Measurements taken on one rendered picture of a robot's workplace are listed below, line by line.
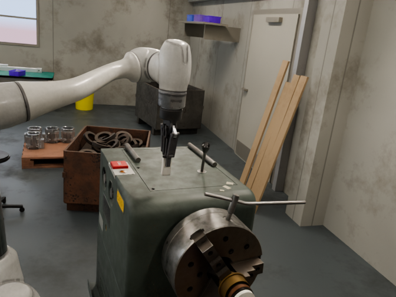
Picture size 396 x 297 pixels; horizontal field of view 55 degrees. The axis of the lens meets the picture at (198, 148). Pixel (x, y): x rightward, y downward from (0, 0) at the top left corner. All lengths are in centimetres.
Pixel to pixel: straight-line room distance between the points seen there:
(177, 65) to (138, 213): 48
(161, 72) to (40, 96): 38
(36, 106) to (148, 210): 49
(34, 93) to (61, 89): 7
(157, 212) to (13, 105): 56
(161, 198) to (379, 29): 286
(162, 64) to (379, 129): 266
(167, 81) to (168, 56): 8
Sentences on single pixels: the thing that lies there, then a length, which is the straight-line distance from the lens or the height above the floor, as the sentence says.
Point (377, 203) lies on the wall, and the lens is 363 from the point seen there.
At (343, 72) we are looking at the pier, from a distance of 376.
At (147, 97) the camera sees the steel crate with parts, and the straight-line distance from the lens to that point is 680.
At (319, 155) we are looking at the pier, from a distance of 385.
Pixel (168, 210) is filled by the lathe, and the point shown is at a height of 122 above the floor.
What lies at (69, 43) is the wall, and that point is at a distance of 863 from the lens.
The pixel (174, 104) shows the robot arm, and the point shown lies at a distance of 120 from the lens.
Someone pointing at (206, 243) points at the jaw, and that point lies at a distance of 116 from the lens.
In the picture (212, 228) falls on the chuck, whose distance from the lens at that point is 118.
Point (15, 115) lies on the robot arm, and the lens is 98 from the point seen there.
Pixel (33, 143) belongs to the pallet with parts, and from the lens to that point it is 521.
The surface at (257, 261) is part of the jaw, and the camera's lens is 129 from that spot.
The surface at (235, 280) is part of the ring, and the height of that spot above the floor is 112.
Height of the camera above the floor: 180
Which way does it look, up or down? 17 degrees down
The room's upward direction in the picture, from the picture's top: 6 degrees clockwise
